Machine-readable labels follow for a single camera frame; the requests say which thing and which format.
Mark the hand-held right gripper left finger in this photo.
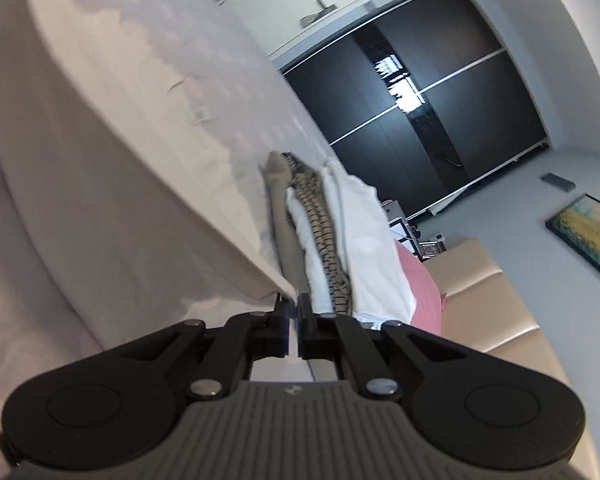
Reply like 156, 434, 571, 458
118, 293, 292, 401

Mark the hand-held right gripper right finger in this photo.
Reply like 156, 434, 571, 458
298, 293, 468, 401

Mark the white shirt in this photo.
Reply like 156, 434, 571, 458
0, 0, 301, 366

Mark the brown striped folded garment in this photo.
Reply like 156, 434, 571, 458
280, 151, 355, 318

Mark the pink pillow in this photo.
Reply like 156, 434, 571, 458
394, 239, 448, 336

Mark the white nightstand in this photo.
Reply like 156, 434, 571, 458
380, 199, 451, 261

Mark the beige padded headboard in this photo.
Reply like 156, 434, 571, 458
422, 237, 600, 480

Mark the black sliding wardrobe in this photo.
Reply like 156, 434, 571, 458
275, 0, 551, 221

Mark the framed landscape painting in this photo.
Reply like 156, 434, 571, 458
545, 192, 600, 291

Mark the hanging door charm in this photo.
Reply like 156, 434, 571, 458
300, 0, 340, 27

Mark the photo frame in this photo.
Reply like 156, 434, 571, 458
420, 240, 448, 261

